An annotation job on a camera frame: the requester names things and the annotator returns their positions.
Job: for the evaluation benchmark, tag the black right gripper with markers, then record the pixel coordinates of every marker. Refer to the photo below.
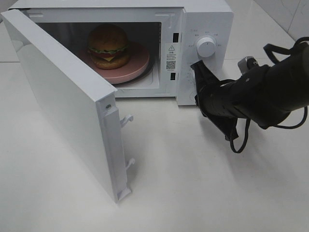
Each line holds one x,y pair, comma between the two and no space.
222,101

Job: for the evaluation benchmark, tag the pink round plate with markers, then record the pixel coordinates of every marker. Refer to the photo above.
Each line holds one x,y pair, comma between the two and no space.
139,61

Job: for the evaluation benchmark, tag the burger with lettuce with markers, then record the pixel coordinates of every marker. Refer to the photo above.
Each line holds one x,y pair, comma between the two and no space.
108,46

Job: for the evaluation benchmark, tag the white microwave door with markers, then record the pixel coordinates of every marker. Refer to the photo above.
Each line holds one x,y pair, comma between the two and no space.
78,102

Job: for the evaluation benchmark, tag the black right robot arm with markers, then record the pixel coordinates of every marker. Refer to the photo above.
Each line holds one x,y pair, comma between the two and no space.
264,94

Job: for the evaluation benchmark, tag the upper white power knob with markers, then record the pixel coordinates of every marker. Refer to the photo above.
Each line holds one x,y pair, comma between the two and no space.
206,46

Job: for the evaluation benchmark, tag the glass microwave turntable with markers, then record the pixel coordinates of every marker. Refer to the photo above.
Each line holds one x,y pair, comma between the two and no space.
148,79

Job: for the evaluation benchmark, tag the white microwave oven body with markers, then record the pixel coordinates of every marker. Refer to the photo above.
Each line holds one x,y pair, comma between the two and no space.
168,28

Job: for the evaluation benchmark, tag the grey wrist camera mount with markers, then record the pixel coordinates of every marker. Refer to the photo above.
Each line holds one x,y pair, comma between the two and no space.
246,64

